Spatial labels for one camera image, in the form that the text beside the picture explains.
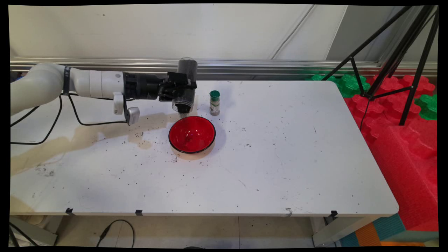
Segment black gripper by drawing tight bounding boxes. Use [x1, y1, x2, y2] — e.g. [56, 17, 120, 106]
[123, 72, 197, 103]

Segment clear jar with black granules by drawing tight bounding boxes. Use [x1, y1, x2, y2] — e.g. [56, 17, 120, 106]
[171, 58, 198, 113]

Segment green-capped spice bottle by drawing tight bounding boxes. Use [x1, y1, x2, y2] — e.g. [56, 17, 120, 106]
[209, 90, 221, 116]

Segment red bowl with black rim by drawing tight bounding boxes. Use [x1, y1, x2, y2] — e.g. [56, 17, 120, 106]
[168, 116, 216, 154]

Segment large green foam puzzle piece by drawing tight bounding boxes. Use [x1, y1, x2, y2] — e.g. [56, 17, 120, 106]
[306, 73, 371, 98]

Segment red foam puzzle pieces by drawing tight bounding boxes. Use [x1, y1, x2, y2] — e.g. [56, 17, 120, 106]
[344, 75, 436, 147]

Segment grey table leg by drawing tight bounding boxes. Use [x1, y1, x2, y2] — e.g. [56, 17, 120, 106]
[313, 216, 380, 247]

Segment black tripod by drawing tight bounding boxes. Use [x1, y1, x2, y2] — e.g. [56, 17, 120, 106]
[321, 5, 439, 132]

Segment orange foam mat tile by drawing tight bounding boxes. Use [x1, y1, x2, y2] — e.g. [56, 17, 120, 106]
[355, 222, 383, 247]

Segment large red foam block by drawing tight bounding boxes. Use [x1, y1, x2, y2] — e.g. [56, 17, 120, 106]
[369, 119, 439, 231]

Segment small green foam puzzle piece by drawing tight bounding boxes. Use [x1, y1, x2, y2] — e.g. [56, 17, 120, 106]
[415, 94, 438, 120]

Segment teal foam mat tile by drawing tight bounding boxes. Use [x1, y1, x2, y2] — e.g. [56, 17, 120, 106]
[341, 213, 406, 247]

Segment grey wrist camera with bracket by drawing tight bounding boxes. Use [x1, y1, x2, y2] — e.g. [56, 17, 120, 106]
[113, 92, 140, 126]

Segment aluminium rail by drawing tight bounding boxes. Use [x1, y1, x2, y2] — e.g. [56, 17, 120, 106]
[10, 57, 438, 81]

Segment white wall cable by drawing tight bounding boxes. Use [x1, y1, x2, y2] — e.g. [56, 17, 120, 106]
[269, 5, 317, 60]

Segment black floor cable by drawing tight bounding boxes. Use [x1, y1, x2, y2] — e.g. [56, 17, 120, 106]
[96, 219, 135, 248]

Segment grey table frame beam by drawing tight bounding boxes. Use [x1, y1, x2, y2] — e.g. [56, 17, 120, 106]
[9, 216, 58, 246]

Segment black cable with metal connector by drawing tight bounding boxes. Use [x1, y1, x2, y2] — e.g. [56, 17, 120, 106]
[10, 223, 39, 246]

